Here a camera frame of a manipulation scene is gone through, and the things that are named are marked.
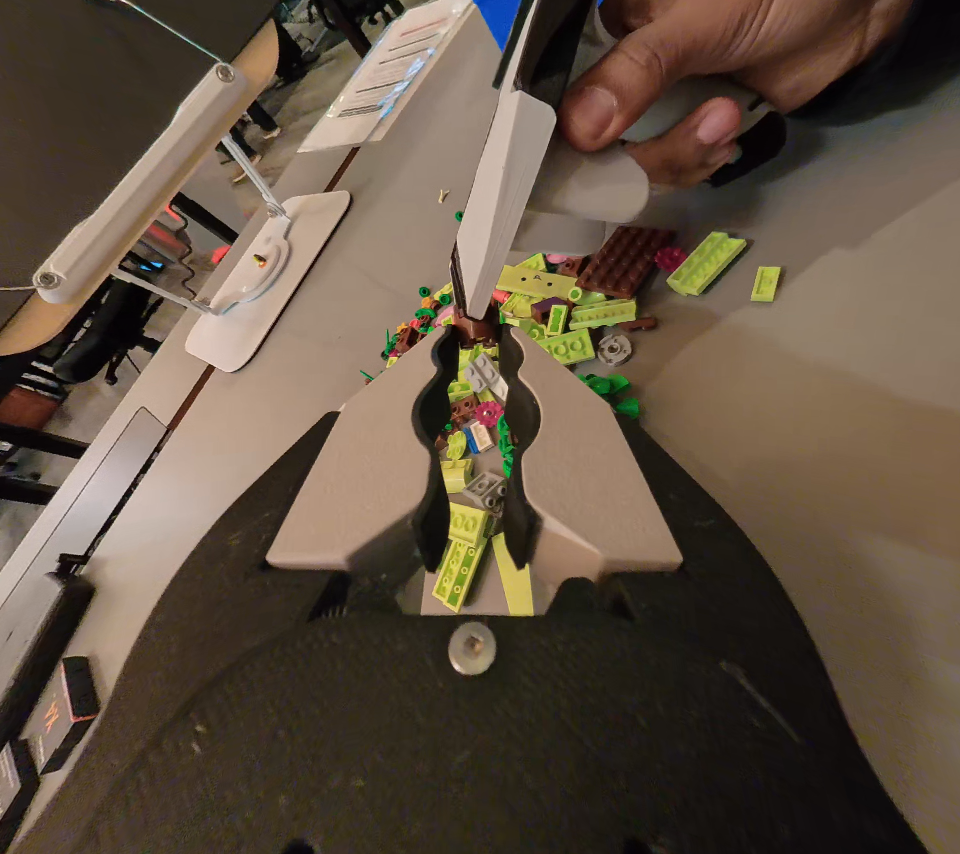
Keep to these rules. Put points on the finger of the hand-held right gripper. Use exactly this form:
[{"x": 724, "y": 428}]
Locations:
[{"x": 510, "y": 178}]

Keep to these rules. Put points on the black monitor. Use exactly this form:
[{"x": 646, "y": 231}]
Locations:
[{"x": 112, "y": 43}]

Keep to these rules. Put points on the white desk lamp stand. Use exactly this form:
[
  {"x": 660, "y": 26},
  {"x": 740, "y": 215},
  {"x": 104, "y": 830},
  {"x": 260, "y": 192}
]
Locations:
[{"x": 247, "y": 314}]

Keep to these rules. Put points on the magenta flower toy piece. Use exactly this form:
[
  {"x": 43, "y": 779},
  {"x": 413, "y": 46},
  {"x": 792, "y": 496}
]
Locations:
[{"x": 670, "y": 258}]

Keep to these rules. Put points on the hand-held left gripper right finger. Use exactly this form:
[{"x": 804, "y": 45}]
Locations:
[{"x": 600, "y": 486}]

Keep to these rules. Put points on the lime ridged toy brick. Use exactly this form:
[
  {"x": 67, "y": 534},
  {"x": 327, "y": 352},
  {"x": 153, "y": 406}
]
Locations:
[{"x": 705, "y": 263}]

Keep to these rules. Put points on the small lime toy plate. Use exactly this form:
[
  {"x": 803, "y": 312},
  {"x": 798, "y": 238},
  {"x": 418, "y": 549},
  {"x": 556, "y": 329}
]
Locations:
[{"x": 766, "y": 284}]

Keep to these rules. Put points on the pile of small toy bricks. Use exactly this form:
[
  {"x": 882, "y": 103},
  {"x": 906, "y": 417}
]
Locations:
[{"x": 585, "y": 344}]

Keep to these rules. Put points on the black camera battery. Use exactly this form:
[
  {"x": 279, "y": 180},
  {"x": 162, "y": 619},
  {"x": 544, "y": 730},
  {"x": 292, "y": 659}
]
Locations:
[
  {"x": 15, "y": 786},
  {"x": 67, "y": 711}
]

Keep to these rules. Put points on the black flat power box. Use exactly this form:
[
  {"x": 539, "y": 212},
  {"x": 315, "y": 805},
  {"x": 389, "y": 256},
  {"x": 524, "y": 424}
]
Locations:
[{"x": 37, "y": 644}]

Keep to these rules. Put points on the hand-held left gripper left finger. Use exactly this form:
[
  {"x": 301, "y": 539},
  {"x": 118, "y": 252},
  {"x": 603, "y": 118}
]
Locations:
[{"x": 352, "y": 486}]

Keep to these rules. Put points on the laminated paper sheet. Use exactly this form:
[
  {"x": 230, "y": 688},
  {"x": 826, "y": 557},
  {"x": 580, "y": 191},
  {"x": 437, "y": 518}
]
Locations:
[{"x": 382, "y": 73}]

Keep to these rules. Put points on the lime face print tile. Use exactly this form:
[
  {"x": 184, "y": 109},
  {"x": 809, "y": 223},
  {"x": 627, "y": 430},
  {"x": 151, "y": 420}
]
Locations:
[{"x": 536, "y": 282}]

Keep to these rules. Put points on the brown toy brick plate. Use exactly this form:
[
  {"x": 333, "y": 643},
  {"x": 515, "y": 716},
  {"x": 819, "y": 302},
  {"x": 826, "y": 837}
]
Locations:
[{"x": 626, "y": 261}]

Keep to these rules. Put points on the green leaf cluster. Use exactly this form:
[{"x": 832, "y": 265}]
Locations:
[{"x": 607, "y": 395}]

